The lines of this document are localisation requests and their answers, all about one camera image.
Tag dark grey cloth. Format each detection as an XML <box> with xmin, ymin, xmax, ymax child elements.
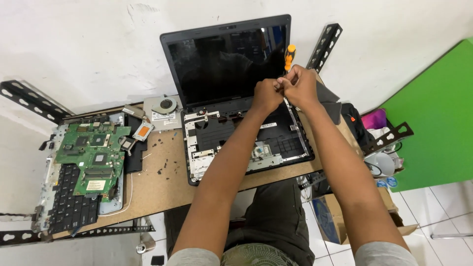
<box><xmin>295</xmin><ymin>74</ymin><xmax>343</xmax><ymax>125</ymax></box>

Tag person's right hand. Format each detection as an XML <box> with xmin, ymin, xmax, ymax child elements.
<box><xmin>276</xmin><ymin>65</ymin><xmax>323</xmax><ymax>111</ymax></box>

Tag silver metal can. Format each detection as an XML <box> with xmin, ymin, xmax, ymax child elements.
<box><xmin>135</xmin><ymin>232</ymin><xmax>156</xmax><ymax>255</ymax></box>

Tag thin white wire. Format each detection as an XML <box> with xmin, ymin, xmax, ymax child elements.
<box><xmin>98</xmin><ymin>152</ymin><xmax>153</xmax><ymax>217</ymax></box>

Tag green board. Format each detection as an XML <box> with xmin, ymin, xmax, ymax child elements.
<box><xmin>380</xmin><ymin>37</ymin><xmax>473</xmax><ymax>193</ymax></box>

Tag person's grey shirt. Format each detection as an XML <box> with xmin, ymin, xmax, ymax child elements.
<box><xmin>166</xmin><ymin>241</ymin><xmax>419</xmax><ymax>266</ymax></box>

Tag black slotted metal angle bar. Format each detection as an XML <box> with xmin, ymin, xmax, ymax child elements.
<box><xmin>305</xmin><ymin>23</ymin><xmax>343</xmax><ymax>75</ymax></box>
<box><xmin>0</xmin><ymin>80</ymin><xmax>73</xmax><ymax>125</ymax></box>
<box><xmin>0</xmin><ymin>219</ymin><xmax>156</xmax><ymax>247</ymax></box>
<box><xmin>361</xmin><ymin>121</ymin><xmax>414</xmax><ymax>156</ymax></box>

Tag black plastic laptop panel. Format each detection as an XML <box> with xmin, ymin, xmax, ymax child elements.
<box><xmin>123</xmin><ymin>114</ymin><xmax>149</xmax><ymax>175</ymax></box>

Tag black disassembled laptop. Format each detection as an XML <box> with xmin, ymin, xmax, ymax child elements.
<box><xmin>160</xmin><ymin>14</ymin><xmax>315</xmax><ymax>186</ymax></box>

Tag green ribbed fan grille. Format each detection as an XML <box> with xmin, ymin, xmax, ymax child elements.
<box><xmin>221</xmin><ymin>243</ymin><xmax>299</xmax><ymax>266</ymax></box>

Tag cardboard box with blue print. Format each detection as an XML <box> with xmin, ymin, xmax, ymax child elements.
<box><xmin>311</xmin><ymin>186</ymin><xmax>419</xmax><ymax>245</ymax></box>

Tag black bag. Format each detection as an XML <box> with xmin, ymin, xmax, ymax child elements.
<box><xmin>340</xmin><ymin>103</ymin><xmax>375</xmax><ymax>149</ymax></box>

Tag heatsink with orange pad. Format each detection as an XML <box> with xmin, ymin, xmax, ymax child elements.
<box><xmin>119</xmin><ymin>104</ymin><xmax>154</xmax><ymax>155</ymax></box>

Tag pink cloth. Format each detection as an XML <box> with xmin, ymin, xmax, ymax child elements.
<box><xmin>361</xmin><ymin>108</ymin><xmax>388</xmax><ymax>130</ymax></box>

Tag person's dark trousers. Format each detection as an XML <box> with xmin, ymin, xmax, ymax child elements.
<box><xmin>164</xmin><ymin>177</ymin><xmax>316</xmax><ymax>266</ymax></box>

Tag scattered small black screws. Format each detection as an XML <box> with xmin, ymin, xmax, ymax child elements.
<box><xmin>152</xmin><ymin>129</ymin><xmax>179</xmax><ymax>176</ymax></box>

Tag white round bowl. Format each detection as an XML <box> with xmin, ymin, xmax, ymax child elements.
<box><xmin>364</xmin><ymin>152</ymin><xmax>396</xmax><ymax>177</ymax></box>

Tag black laptop keyboard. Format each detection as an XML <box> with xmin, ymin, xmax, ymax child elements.
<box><xmin>47</xmin><ymin>164</ymin><xmax>101</xmax><ymax>235</ymax></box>

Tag green laptop motherboard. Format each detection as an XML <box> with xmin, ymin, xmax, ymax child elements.
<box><xmin>55</xmin><ymin>121</ymin><xmax>132</xmax><ymax>202</ymax></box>

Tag silver cooling fan plate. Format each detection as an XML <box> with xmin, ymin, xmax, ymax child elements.
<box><xmin>143</xmin><ymin>95</ymin><xmax>183</xmax><ymax>132</ymax></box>

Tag orange and black screwdriver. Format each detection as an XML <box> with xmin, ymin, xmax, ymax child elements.
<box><xmin>283</xmin><ymin>44</ymin><xmax>297</xmax><ymax>73</ymax></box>

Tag person's left hand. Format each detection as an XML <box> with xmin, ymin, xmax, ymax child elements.
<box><xmin>251</xmin><ymin>78</ymin><xmax>285</xmax><ymax>115</ymax></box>

